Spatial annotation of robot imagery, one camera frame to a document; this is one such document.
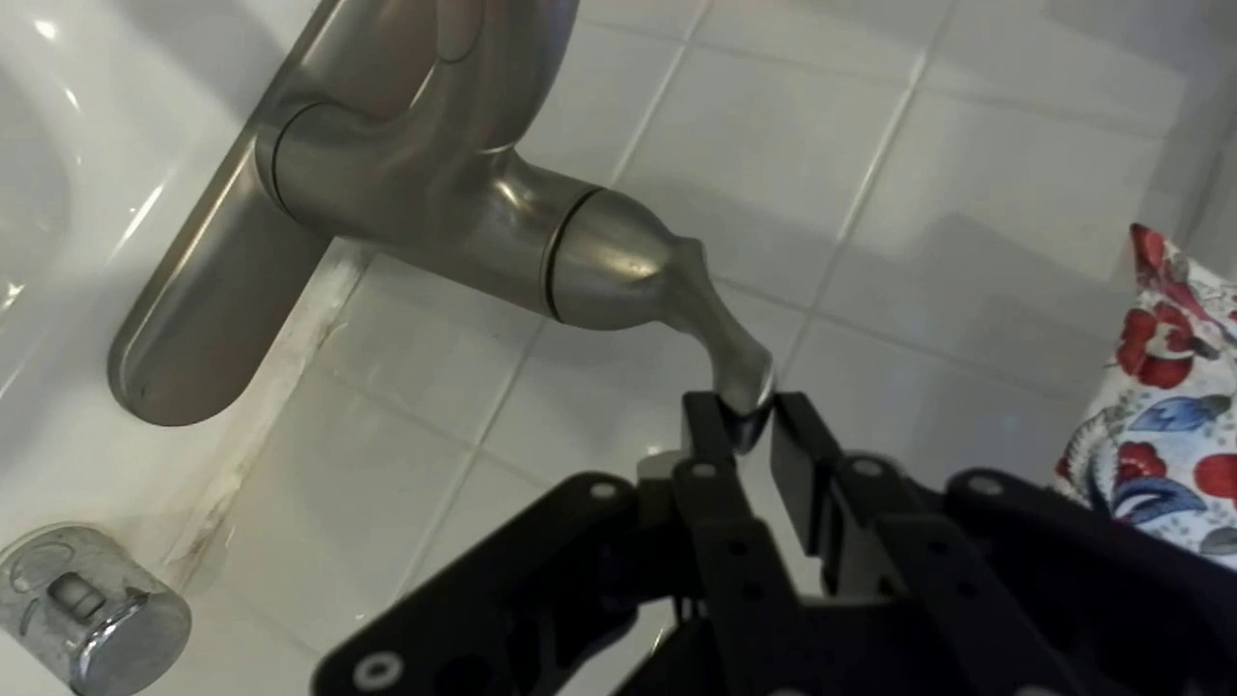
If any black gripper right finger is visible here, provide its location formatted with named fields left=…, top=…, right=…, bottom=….
left=767, top=389, right=1237, bottom=696

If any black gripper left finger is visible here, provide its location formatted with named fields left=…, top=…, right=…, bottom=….
left=308, top=389, right=829, bottom=696

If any brushed steel faucet lever handle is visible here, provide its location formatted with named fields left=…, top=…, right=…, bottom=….
left=543, top=180, right=782, bottom=419

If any brushed steel faucet spout body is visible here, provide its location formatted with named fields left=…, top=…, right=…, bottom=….
left=106, top=0, right=602, bottom=430

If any floral patterned curtain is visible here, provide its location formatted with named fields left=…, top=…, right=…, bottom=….
left=1050, top=221, right=1237, bottom=572

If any small chrome counter cap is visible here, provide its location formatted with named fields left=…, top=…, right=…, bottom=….
left=0, top=517, right=196, bottom=696

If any white double basin sink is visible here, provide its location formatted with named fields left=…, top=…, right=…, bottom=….
left=0, top=0, right=378, bottom=555

